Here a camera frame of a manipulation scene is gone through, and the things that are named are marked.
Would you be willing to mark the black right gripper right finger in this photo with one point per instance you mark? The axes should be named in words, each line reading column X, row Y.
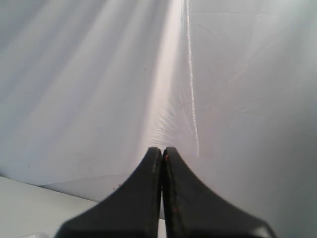
column 192, row 210

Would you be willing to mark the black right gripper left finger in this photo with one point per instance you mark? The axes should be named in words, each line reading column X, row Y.
column 132, row 211

